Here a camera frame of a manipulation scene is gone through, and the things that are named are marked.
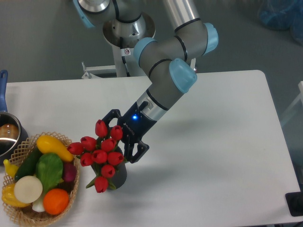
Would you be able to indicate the white leek stalk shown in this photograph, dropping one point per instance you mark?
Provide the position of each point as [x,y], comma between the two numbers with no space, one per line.
[37,205]

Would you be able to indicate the dark grey ribbed vase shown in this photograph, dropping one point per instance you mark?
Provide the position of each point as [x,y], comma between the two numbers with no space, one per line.
[109,169]

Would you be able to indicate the blue plastic bags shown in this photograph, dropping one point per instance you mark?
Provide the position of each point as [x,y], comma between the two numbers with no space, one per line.
[283,15]

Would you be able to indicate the dark green cucumber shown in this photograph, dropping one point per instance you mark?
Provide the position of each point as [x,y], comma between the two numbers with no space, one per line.
[28,166]

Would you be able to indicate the red tulip bouquet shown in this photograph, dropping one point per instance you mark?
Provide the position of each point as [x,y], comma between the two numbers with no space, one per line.
[107,140]

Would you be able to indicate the purple red onion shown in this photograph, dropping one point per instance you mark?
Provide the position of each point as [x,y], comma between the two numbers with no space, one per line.
[69,172]

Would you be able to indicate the blue handled saucepan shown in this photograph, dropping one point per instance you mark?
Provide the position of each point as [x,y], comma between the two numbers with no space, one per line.
[12,133]

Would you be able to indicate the yellow squash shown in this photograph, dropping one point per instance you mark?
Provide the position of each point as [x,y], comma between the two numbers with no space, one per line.
[49,144]

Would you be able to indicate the white frame at right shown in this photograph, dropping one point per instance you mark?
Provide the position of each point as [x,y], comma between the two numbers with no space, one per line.
[293,108]

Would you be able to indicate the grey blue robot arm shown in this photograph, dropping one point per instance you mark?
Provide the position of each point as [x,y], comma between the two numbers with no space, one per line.
[166,63]

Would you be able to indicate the orange fruit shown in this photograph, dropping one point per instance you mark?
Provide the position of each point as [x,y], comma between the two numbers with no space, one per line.
[56,201]

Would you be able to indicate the yellow bell pepper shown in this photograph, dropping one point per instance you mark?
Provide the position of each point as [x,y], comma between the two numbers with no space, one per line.
[9,198]

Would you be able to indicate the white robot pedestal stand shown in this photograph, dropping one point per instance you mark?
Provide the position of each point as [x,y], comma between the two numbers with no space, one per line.
[125,65]

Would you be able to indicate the white round onion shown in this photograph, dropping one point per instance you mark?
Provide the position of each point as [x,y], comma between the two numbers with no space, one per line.
[28,189]

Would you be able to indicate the green lettuce leaf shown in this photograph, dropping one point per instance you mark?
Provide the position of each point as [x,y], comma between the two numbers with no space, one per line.
[49,171]

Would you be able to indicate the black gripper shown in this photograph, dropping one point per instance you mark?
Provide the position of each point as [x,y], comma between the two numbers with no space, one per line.
[135,124]

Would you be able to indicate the black device at table edge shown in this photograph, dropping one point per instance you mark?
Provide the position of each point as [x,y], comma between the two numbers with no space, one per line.
[295,203]

